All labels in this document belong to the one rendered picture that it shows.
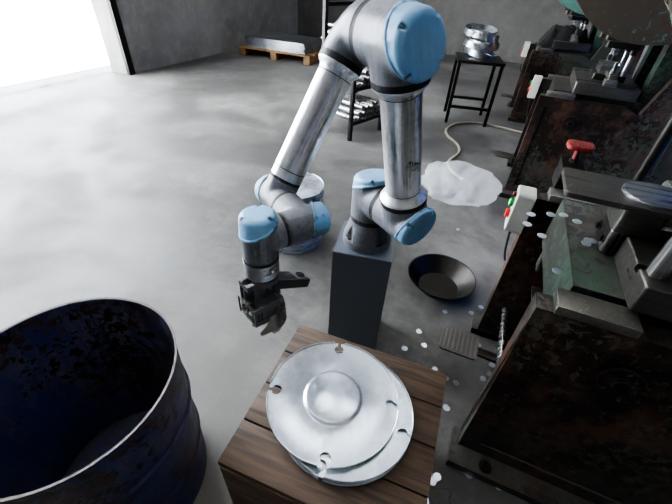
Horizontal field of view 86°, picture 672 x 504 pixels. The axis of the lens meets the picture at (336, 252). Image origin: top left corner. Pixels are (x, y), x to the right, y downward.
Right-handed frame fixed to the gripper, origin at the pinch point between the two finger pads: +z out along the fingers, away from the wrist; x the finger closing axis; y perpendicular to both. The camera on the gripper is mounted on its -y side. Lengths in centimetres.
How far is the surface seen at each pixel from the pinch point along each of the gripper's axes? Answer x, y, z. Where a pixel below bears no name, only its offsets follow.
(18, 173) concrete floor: -235, 33, 39
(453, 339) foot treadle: 26, -52, 23
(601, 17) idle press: -5, -182, -62
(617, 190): 44, -59, -39
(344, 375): 21.3, -4.1, 0.7
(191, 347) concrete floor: -40, 11, 39
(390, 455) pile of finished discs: 39.5, 0.8, 2.0
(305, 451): 28.0, 13.0, 1.3
